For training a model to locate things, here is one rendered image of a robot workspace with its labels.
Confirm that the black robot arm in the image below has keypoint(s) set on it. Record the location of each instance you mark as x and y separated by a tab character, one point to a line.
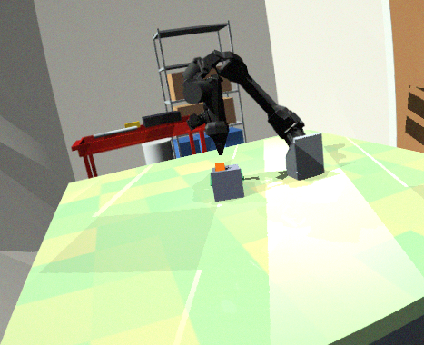
196	90

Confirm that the orange l-shaped part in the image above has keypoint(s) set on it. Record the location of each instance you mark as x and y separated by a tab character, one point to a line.
219	167

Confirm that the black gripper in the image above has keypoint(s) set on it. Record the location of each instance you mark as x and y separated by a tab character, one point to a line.
218	127

